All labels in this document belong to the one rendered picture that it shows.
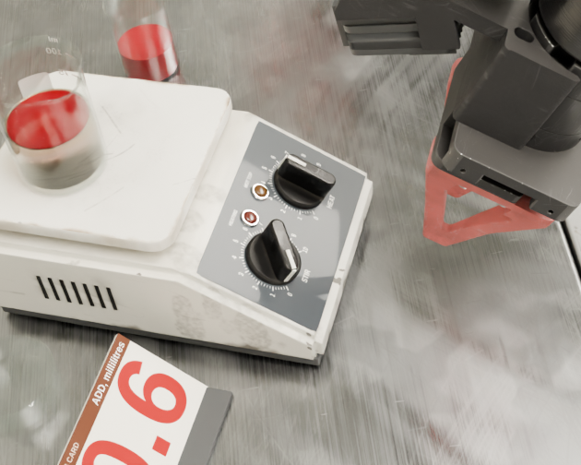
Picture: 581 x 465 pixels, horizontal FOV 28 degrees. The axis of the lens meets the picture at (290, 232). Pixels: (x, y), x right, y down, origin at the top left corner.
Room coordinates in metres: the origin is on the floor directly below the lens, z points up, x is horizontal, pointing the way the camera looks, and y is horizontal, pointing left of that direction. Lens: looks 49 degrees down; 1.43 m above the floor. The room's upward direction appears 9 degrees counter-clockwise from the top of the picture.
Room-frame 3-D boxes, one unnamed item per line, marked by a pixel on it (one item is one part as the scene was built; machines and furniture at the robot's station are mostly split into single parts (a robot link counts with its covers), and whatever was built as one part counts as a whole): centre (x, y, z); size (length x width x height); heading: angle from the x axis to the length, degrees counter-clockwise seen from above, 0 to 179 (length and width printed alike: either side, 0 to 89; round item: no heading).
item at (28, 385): (0.38, 0.17, 0.91); 0.06 x 0.06 x 0.02
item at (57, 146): (0.46, 0.12, 1.02); 0.06 x 0.05 x 0.08; 43
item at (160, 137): (0.47, 0.10, 0.98); 0.12 x 0.12 x 0.01; 68
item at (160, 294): (0.46, 0.07, 0.94); 0.22 x 0.13 x 0.08; 68
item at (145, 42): (0.64, 0.08, 0.93); 0.04 x 0.04 x 0.06
